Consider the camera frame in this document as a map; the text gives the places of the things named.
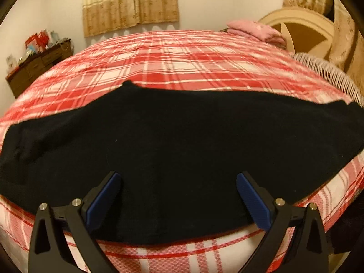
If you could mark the black pants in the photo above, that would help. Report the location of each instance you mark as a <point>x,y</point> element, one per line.
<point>182,148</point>

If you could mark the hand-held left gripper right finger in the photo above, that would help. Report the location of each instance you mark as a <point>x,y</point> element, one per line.
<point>254,202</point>

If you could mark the striped pillow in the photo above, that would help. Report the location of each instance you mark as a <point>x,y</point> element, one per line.
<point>330,71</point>

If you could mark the beige patterned window curtain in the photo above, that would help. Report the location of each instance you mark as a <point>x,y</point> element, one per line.
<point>130,2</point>

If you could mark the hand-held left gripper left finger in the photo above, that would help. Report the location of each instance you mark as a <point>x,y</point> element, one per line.
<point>104,199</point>

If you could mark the red plaid bed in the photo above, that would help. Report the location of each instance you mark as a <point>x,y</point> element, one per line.
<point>182,59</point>

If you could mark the pink folded blanket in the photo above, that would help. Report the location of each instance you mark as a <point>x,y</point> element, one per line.
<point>256,30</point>

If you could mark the cream wooden headboard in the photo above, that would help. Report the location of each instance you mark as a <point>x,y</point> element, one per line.
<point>308,30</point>

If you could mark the dark wooden dresser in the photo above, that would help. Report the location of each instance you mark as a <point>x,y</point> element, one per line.
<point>34,68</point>

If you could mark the red gift bag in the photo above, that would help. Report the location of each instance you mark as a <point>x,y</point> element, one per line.
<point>36,42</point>

